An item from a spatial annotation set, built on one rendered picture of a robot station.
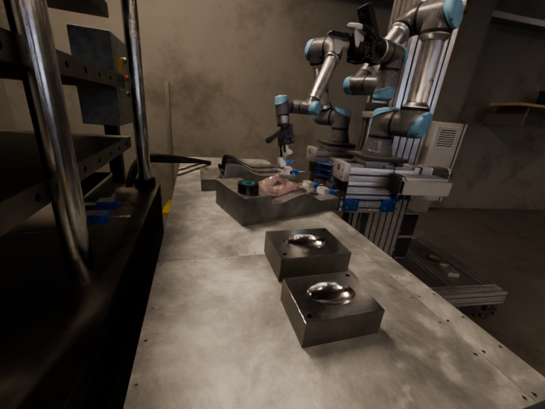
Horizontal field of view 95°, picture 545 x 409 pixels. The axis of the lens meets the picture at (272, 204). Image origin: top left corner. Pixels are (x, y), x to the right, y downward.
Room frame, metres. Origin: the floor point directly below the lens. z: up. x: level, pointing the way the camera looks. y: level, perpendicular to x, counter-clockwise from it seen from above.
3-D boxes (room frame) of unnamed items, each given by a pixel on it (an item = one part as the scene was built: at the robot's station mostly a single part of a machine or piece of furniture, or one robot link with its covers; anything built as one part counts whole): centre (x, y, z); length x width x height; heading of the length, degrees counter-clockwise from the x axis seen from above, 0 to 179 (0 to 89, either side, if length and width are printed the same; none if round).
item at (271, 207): (1.07, -0.03, 0.85); 0.50 x 0.26 x 0.11; 125
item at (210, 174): (1.39, 0.17, 0.87); 0.50 x 0.26 x 0.14; 108
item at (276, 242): (0.63, -0.11, 0.83); 0.20 x 0.15 x 0.07; 108
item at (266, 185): (1.08, -0.03, 0.90); 0.26 x 0.18 x 0.08; 125
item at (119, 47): (1.37, 0.90, 0.73); 0.30 x 0.22 x 1.47; 18
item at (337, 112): (1.83, -0.41, 1.20); 0.13 x 0.12 x 0.14; 50
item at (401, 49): (1.07, -0.39, 1.43); 0.11 x 0.08 x 0.09; 128
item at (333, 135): (1.82, -0.42, 1.09); 0.15 x 0.15 x 0.10
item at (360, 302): (0.43, -0.14, 0.83); 0.17 x 0.13 x 0.06; 108
